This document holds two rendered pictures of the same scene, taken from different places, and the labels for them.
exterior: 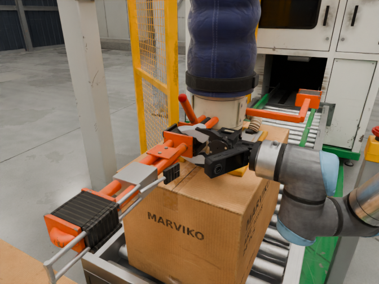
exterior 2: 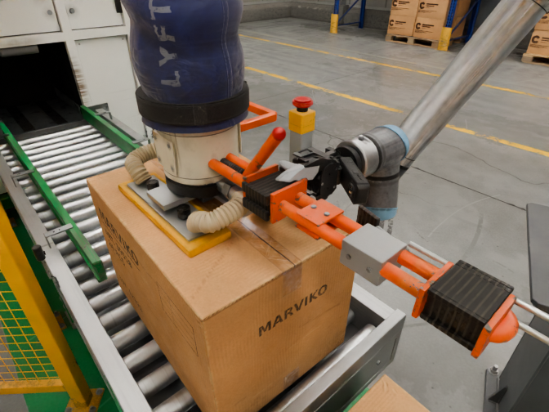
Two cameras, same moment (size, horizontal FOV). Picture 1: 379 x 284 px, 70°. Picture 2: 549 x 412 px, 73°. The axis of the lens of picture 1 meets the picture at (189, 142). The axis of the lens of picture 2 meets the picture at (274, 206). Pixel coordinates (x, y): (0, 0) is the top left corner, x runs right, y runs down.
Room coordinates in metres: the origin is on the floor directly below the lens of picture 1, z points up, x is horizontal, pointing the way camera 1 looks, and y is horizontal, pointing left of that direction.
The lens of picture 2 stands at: (0.45, 0.55, 1.43)
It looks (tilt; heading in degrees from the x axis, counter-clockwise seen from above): 33 degrees down; 292
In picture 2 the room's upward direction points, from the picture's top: straight up
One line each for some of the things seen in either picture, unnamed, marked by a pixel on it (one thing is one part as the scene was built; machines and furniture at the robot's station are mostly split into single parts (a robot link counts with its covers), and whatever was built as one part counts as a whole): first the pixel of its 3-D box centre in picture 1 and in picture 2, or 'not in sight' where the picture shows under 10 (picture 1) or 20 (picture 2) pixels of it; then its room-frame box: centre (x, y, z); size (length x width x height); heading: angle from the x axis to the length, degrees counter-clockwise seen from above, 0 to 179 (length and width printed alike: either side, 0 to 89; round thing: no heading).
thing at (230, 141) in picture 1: (234, 150); (325, 168); (0.60, -0.11, 1.07); 0.12 x 0.09 x 0.08; 62
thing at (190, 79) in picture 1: (221, 77); (195, 96); (0.88, -0.10, 1.19); 0.23 x 0.23 x 0.04
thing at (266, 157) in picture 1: (267, 158); (354, 158); (0.55, -0.18, 1.08); 0.09 x 0.05 x 0.10; 152
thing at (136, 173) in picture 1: (136, 181); (372, 253); (0.47, 0.11, 1.07); 0.07 x 0.07 x 0.04; 63
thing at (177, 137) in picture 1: (184, 138); (274, 192); (0.66, 0.01, 1.08); 0.10 x 0.08 x 0.06; 63
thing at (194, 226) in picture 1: (214, 192); (217, 261); (0.87, -0.10, 0.75); 0.60 x 0.40 x 0.40; 151
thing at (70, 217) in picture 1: (83, 218); (461, 306); (0.35, 0.18, 1.08); 0.08 x 0.07 x 0.05; 153
